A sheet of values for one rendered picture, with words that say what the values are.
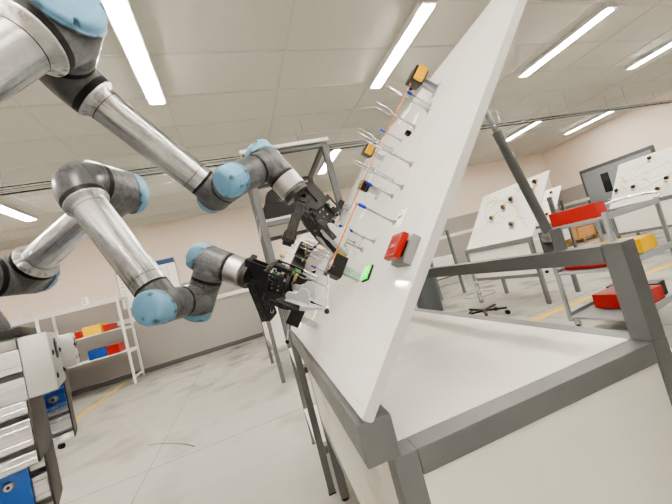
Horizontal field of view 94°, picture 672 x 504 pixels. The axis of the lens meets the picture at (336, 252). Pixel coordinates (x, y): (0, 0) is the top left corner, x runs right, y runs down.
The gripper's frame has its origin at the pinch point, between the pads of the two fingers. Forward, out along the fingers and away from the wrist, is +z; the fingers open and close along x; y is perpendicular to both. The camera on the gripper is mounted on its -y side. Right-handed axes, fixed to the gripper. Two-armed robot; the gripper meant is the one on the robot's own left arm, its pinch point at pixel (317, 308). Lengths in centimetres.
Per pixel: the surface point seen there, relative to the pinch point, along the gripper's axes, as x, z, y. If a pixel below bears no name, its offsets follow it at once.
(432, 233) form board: -9.5, 18.0, 29.7
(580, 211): 233, 144, 9
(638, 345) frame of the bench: 2, 63, 17
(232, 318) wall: 485, -300, -479
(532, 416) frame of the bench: -15.7, 43.4, 6.6
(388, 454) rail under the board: -29.2, 21.8, 1.6
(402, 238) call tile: -8.9, 13.6, 27.0
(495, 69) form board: 12, 20, 57
